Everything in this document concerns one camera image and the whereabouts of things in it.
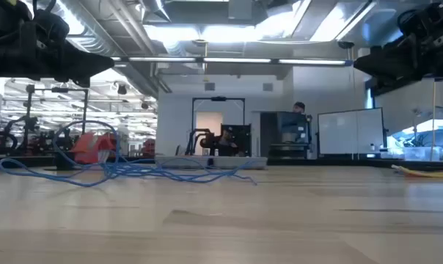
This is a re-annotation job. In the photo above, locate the black robot rig frame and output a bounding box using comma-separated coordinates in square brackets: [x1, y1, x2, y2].
[0, 84, 90, 157]
[184, 96, 252, 158]

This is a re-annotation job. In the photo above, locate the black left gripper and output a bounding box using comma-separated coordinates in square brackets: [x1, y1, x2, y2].
[25, 10, 115, 88]

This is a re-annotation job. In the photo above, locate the blue network cable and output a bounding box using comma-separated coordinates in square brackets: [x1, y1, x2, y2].
[0, 120, 258, 188]

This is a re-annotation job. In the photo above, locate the clear plastic bin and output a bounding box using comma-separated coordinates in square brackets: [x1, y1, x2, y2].
[403, 146, 442, 161]

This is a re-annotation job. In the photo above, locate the dark metal cabinet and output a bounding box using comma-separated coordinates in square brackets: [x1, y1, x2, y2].
[260, 111, 313, 159]

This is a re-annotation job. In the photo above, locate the white whiteboard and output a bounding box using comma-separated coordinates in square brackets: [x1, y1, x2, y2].
[317, 107, 387, 157]

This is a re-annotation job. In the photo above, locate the long ceiling light bar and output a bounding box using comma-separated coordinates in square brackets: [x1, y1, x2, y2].
[110, 56, 354, 67]

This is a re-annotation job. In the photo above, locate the black aluminium table frame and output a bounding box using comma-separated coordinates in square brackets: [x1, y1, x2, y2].
[0, 155, 443, 172]

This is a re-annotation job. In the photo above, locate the orange red cable harness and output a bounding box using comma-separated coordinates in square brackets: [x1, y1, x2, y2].
[403, 170, 443, 180]

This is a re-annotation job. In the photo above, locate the yellow grey cable harness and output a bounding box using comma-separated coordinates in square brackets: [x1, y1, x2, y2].
[391, 164, 443, 179]

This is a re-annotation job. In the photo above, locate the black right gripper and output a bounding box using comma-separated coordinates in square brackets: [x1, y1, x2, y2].
[353, 1, 443, 89]

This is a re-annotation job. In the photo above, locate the red tape dispenser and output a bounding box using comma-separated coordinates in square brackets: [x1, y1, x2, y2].
[70, 131, 117, 165]

